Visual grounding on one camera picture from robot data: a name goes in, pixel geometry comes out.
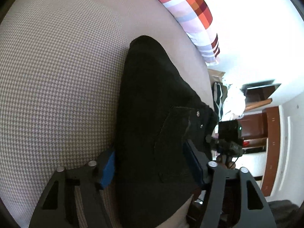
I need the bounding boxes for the brown wooden cabinet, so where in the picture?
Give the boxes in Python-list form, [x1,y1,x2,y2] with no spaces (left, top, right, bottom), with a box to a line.
[237,106,282,191]

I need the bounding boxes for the plaid pillow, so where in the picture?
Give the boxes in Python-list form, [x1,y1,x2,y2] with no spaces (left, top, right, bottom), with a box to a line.
[138,0,221,66]

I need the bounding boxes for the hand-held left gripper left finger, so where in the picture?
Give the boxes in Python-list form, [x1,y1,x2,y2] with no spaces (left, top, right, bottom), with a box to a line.
[28,146,117,228]

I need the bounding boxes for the wooden shelf board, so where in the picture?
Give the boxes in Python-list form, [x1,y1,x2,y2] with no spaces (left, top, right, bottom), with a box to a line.
[240,78,282,112]

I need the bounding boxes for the black pants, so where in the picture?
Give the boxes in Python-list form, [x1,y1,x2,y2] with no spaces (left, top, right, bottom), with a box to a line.
[114,35,220,228]

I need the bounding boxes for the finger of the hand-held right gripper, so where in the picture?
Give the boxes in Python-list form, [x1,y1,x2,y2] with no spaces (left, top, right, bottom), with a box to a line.
[205,134,218,151]

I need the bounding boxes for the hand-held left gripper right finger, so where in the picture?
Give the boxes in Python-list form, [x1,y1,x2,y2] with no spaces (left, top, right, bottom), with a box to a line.
[182,139,278,228]

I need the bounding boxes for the white cloth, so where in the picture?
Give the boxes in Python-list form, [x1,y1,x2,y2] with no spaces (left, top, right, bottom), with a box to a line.
[222,84,245,120]

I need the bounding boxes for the dark green striped cloth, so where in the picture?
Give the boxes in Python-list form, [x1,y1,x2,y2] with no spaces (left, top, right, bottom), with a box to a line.
[211,81,228,121]

